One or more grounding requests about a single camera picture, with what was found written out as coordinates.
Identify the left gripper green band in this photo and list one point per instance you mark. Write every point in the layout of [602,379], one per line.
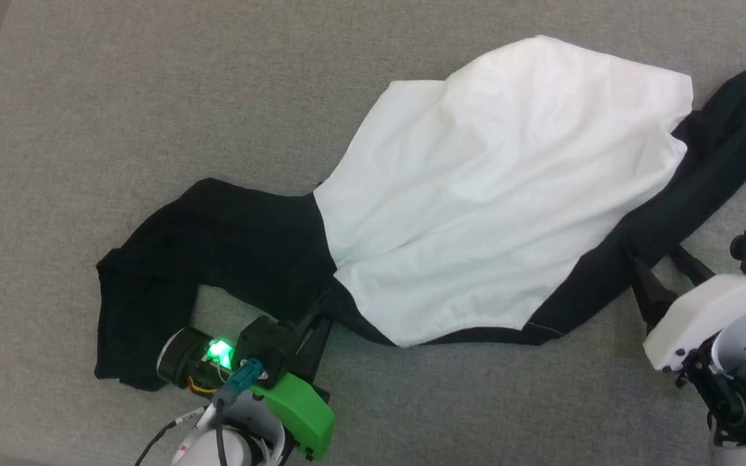
[298,411]

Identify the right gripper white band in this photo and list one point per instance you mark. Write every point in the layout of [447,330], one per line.
[697,314]

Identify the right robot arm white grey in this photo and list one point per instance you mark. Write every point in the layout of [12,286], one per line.
[745,382]

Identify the grey upholstered sofa surface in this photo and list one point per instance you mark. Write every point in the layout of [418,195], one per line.
[153,97]

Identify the white and black garment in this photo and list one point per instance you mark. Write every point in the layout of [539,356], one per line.
[489,194]

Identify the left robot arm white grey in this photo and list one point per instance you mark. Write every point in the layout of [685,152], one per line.
[227,450]

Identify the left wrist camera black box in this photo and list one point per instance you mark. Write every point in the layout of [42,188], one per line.
[263,346]

